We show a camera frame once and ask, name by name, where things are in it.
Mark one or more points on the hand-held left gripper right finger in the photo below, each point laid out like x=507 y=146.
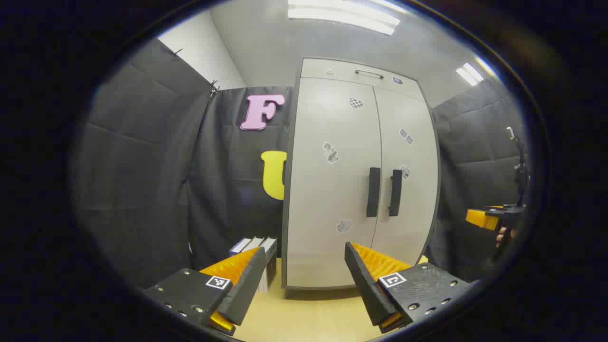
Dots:
x=368 y=289

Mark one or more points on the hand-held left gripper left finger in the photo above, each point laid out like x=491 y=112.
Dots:
x=244 y=289

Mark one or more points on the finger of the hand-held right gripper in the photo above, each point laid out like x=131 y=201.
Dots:
x=479 y=217

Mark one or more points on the grey shoe cabinet door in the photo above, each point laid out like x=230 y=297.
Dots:
x=327 y=213
x=413 y=213

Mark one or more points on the grey double-door shoe cabinet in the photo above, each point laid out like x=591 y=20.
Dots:
x=287 y=228

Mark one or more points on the black backdrop cloth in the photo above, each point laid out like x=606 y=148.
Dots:
x=142 y=190
x=470 y=180

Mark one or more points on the small ceiling light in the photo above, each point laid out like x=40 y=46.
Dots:
x=469 y=74

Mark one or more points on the long ceiling light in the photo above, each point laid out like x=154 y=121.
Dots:
x=342 y=16

